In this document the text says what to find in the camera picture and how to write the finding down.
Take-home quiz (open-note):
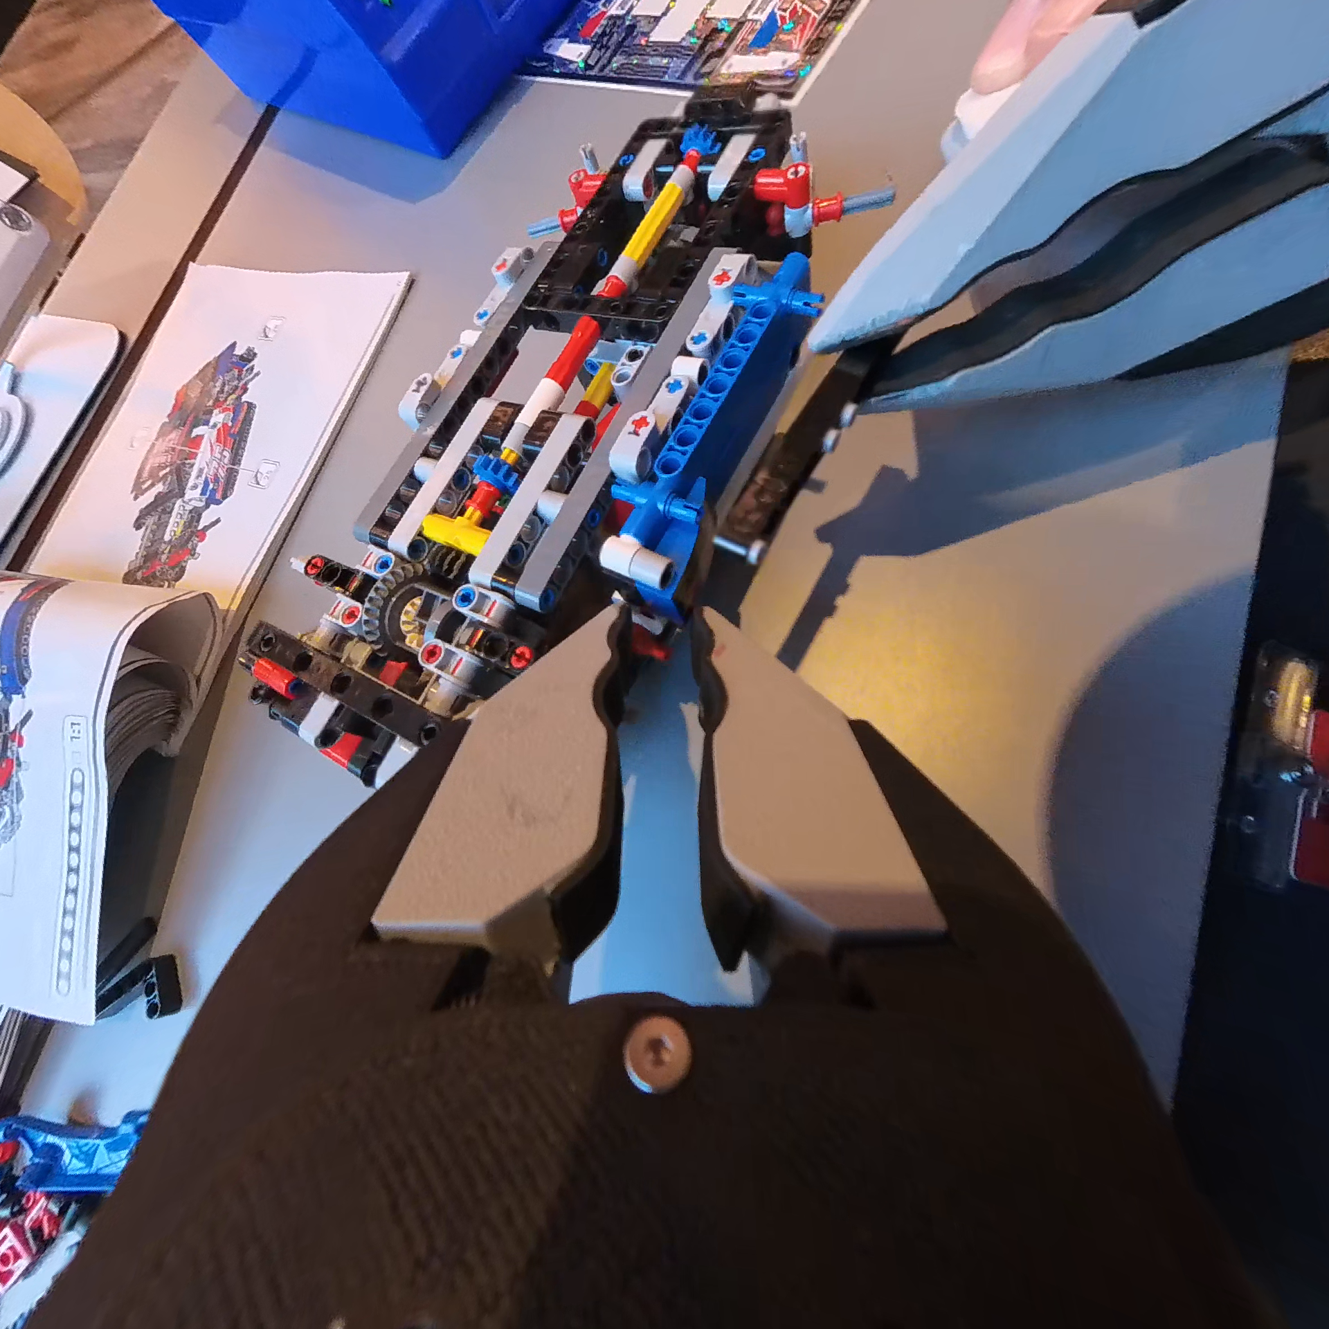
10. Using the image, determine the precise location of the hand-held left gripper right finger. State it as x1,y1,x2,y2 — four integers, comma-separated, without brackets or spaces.
695,609,950,973

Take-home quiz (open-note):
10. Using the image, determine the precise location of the black holed toy beam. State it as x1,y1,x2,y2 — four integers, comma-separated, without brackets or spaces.
716,351,868,567

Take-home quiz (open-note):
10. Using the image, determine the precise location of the person's right hand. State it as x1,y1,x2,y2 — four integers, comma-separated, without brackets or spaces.
970,0,1103,94

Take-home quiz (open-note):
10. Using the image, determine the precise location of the pile of loose toy bricks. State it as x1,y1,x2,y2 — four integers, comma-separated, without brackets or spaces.
0,1109,153,1291

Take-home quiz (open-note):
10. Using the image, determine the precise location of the open instruction booklet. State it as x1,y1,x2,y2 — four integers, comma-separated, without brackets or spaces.
0,568,226,1028

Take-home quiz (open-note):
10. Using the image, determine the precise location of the blue plastic bin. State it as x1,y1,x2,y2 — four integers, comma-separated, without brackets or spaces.
150,0,586,159

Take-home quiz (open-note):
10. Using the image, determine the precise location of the small black toy beam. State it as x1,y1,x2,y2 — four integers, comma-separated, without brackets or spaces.
96,914,185,1025

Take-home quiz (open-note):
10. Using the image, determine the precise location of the sticker sheet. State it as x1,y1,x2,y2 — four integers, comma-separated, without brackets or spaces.
517,0,871,106

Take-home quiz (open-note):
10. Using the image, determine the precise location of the light grey desk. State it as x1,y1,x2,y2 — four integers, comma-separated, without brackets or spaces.
0,0,1293,1144

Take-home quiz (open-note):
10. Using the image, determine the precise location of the person's dark clothing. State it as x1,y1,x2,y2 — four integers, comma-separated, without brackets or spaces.
1172,342,1329,1329

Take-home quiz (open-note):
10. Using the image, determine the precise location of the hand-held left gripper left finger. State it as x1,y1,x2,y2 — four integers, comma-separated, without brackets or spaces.
370,606,630,970

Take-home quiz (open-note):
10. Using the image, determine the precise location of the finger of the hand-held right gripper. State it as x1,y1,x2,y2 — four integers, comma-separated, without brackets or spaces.
804,0,1329,358
859,194,1329,416

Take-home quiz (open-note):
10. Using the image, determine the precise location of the clear plastic badge holder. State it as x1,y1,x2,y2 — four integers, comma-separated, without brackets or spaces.
1233,640,1329,894

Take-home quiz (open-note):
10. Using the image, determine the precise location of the flat instruction booklet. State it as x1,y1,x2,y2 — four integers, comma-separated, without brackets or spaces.
22,262,415,626

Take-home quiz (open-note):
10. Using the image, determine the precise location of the toy brick vehicle chassis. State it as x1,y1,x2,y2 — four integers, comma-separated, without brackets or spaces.
240,93,899,787

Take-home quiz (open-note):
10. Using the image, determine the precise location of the white rounded device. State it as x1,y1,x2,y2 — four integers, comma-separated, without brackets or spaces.
0,312,128,541

